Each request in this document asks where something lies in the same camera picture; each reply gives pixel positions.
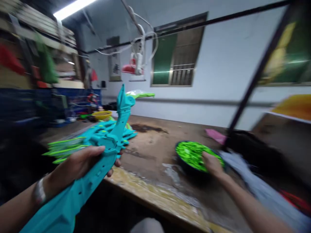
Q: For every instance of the person's legs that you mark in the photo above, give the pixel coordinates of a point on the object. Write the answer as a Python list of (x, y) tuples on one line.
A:
[(146, 225)]

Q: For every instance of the window with green panel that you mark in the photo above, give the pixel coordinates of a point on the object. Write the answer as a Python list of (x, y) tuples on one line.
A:
[(175, 53)]

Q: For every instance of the black metal frame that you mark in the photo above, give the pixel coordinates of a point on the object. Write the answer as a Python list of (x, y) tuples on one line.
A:
[(257, 63)]

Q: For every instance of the yellow plastic tray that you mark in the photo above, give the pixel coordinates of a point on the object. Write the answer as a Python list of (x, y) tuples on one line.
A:
[(292, 106)]

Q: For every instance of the wall scroll picture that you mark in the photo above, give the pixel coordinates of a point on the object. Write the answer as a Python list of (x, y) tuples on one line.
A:
[(114, 60)]

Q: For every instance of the teal plastic toy bow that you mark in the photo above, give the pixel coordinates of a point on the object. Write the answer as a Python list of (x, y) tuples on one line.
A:
[(97, 155)]

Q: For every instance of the red and white desk lamp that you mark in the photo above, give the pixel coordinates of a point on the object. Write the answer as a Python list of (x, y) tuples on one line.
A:
[(134, 63)]

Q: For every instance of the yellow bowl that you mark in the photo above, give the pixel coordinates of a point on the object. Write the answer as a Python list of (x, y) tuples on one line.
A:
[(101, 114)]

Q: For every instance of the black bowl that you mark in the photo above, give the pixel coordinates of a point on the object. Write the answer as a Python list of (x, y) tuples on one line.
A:
[(194, 167)]

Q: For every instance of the green toy bow in bag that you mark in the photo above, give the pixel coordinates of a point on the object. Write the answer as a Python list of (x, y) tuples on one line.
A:
[(141, 94)]

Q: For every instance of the person's left hand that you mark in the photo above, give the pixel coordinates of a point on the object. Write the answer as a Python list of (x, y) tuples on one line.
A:
[(77, 162)]

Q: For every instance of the pile of green plastic parts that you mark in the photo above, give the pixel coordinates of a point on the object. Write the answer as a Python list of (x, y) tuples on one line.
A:
[(192, 153)]

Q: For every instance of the fluorescent ceiling light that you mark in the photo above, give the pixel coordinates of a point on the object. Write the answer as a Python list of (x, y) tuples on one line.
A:
[(73, 8)]

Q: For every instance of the person's right hand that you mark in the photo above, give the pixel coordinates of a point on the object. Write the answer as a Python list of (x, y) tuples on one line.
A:
[(213, 163)]

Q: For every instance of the blue crates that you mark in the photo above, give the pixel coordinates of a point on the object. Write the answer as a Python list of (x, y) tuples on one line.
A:
[(36, 106)]

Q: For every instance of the pink sheet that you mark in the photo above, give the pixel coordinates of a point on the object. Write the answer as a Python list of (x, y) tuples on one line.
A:
[(216, 136)]

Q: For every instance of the pile of teal toy bows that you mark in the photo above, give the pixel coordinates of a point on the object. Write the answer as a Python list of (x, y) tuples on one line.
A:
[(92, 136)]

